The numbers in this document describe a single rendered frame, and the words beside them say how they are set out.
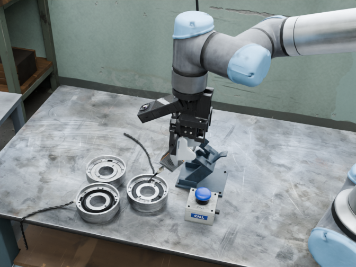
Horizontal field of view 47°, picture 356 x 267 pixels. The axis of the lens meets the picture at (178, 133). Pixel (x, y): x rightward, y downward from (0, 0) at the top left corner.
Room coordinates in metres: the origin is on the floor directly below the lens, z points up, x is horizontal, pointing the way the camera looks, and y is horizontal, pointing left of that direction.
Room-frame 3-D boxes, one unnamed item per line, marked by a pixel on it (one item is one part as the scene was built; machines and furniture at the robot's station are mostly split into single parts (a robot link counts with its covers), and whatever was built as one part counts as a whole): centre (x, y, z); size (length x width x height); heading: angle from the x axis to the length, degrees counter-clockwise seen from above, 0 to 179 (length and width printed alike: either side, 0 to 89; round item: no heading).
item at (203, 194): (0.69, -0.07, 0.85); 0.04 x 0.04 x 0.05
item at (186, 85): (0.75, -0.02, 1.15); 0.08 x 0.08 x 0.05
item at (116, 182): (0.79, 0.18, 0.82); 0.10 x 0.10 x 0.04
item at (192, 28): (0.74, -0.02, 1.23); 0.09 x 0.08 x 0.11; 54
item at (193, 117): (0.74, -0.02, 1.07); 0.09 x 0.08 x 0.12; 77
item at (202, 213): (0.69, -0.07, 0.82); 0.08 x 0.07 x 0.05; 80
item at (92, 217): (0.68, 0.18, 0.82); 0.10 x 0.10 x 0.04
